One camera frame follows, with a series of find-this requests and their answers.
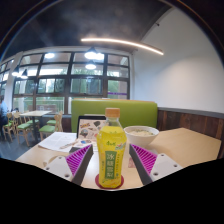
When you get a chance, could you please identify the green upholstered bench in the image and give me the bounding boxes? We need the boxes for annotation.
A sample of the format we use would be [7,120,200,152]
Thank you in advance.
[70,98,158,134]

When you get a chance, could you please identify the small black phone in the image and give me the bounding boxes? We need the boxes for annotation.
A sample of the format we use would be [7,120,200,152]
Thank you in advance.
[68,146,83,155]

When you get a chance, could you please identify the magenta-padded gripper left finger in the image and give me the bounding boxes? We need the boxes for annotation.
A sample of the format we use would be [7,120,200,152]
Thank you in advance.
[43,143,95,187]

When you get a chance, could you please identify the round pendant ceiling lamps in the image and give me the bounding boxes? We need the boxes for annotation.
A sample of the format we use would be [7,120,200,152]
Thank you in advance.
[11,46,105,80]

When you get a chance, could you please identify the white printed paper sheet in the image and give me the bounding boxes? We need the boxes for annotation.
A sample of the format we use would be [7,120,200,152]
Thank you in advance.
[38,131,78,154]

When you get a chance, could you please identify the light wooden dining table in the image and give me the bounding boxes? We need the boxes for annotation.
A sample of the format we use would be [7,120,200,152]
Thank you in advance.
[19,110,53,141]

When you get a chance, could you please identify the small printed card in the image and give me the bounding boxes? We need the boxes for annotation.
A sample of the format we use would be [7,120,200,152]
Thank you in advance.
[128,156,137,169]

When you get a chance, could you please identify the yellow drink bottle orange cap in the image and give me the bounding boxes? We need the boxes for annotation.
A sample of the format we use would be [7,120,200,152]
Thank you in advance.
[96,107,128,189]

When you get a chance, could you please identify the dark laptop with stickers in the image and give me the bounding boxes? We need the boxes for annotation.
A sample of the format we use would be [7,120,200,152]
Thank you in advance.
[77,114,108,141]

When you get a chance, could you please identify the white bowl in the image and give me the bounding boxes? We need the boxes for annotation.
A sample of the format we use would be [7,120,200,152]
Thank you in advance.
[123,125,160,148]

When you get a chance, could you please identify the person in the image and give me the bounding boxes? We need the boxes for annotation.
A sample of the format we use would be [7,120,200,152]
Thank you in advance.
[0,96,9,130]

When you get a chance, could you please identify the wooden chairs with green seats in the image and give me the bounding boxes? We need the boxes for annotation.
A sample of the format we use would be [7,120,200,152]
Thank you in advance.
[2,111,64,143]

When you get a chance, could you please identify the large dark-framed window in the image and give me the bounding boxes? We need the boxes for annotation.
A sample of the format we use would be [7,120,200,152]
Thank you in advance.
[0,49,131,115]

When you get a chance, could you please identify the long curved ceiling light strip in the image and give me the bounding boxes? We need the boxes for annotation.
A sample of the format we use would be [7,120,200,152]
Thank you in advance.
[80,37,165,56]

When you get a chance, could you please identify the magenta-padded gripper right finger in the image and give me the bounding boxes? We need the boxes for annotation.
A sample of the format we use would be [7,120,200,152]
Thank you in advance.
[128,143,184,187]

